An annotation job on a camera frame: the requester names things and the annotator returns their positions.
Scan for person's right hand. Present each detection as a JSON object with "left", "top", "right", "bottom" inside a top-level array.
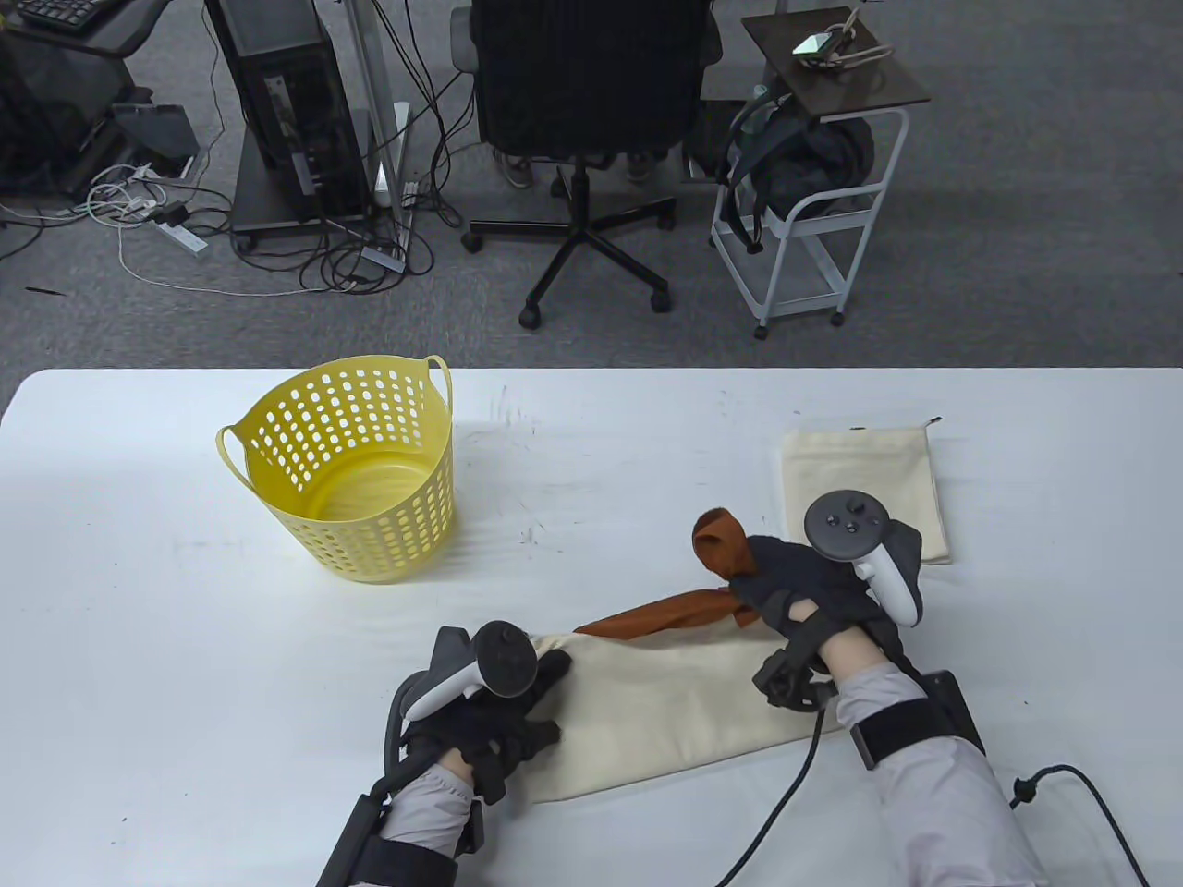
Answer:
[{"left": 728, "top": 534, "right": 911, "bottom": 680}]

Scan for person's left hand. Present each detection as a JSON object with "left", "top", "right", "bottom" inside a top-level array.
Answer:
[{"left": 402, "top": 647, "right": 574, "bottom": 805}]

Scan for cream canvas bag purple flowers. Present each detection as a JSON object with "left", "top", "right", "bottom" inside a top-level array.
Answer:
[{"left": 781, "top": 418, "right": 953, "bottom": 566}]

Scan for cream canvas bag red flowers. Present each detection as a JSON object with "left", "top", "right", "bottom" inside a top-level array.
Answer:
[{"left": 522, "top": 508, "right": 851, "bottom": 805}]

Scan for person's left forearm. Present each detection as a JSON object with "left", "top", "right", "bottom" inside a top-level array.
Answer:
[{"left": 374, "top": 750, "right": 486, "bottom": 887}]

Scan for person's right forearm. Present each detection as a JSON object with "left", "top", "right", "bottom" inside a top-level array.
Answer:
[{"left": 818, "top": 621, "right": 1050, "bottom": 887}]

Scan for white and black controller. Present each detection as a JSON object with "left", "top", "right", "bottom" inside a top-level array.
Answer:
[
  {"left": 804, "top": 490, "right": 925, "bottom": 629},
  {"left": 404, "top": 621, "right": 542, "bottom": 723}
]

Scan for small black sensor module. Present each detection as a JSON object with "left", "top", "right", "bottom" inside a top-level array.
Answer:
[{"left": 753, "top": 651, "right": 833, "bottom": 712}]

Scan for yellow perforated plastic basket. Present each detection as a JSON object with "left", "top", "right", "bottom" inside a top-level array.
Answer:
[{"left": 215, "top": 354, "right": 457, "bottom": 585}]

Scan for white rolling cart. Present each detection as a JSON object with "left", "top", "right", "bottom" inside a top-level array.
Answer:
[{"left": 710, "top": 106, "right": 911, "bottom": 341}]

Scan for black backpack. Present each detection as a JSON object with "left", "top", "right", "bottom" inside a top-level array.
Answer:
[{"left": 689, "top": 88, "right": 874, "bottom": 255}]

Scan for dark brown cart board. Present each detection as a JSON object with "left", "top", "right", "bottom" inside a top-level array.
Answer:
[{"left": 742, "top": 7, "right": 932, "bottom": 123}]

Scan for black office chair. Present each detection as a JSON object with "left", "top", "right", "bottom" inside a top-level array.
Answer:
[{"left": 451, "top": 0, "right": 724, "bottom": 331}]

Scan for grey metal stand pole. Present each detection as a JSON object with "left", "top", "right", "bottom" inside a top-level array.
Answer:
[{"left": 344, "top": 0, "right": 412, "bottom": 269}]

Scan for black computer tower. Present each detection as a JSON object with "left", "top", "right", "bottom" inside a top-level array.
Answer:
[{"left": 203, "top": 0, "right": 371, "bottom": 227}]

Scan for black floor stand base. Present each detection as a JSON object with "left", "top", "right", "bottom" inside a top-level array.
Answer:
[{"left": 111, "top": 102, "right": 200, "bottom": 178}]

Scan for black desk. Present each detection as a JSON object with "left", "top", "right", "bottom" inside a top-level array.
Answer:
[{"left": 0, "top": 0, "right": 172, "bottom": 61}]

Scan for black keyboard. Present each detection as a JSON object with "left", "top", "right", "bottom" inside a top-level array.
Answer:
[{"left": 14, "top": 0, "right": 116, "bottom": 33}]

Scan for thick black knotted cable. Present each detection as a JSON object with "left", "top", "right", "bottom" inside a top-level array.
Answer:
[{"left": 1009, "top": 763, "right": 1152, "bottom": 887}]

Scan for tangle of black cables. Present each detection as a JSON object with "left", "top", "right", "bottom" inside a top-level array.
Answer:
[{"left": 231, "top": 0, "right": 463, "bottom": 297}]

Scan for beige strap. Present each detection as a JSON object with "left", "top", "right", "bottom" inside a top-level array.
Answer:
[{"left": 813, "top": 9, "right": 896, "bottom": 70}]

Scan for bundle of white cables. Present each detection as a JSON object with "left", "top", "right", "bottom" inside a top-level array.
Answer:
[{"left": 88, "top": 164, "right": 172, "bottom": 223}]

